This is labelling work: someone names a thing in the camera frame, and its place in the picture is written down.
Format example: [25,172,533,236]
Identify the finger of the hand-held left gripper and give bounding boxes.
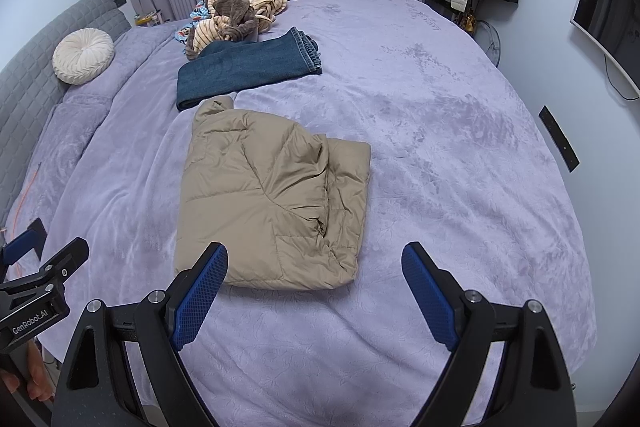
[0,218,48,280]
[35,237,90,295]

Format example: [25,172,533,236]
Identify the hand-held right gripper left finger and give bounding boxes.
[51,242,229,427]

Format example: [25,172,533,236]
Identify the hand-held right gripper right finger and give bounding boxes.
[401,242,572,427]

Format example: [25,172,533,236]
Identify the tan puffer jacket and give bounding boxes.
[173,96,372,292]

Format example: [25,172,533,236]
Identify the person's left hand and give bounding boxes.
[0,341,51,403]

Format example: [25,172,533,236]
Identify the grey quilted headboard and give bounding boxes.
[0,0,132,218]

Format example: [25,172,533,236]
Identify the lilac bed blanket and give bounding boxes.
[0,0,598,427]

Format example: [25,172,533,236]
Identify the round cream pillow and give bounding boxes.
[52,28,116,85]

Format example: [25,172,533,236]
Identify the folded blue jeans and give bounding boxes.
[176,27,323,112]

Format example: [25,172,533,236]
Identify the standing fan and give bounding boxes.
[472,19,502,68]

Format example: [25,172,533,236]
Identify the colourful printed cloth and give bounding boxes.
[174,0,211,42]

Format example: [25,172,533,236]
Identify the striped tan plush blanket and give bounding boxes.
[185,0,296,58]

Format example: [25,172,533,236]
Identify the orange cable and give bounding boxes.
[12,164,43,228]

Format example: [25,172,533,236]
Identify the black wall plate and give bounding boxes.
[539,105,580,172]

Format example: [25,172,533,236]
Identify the black television cable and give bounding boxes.
[604,54,640,100]

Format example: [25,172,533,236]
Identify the wall television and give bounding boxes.
[570,0,640,98]

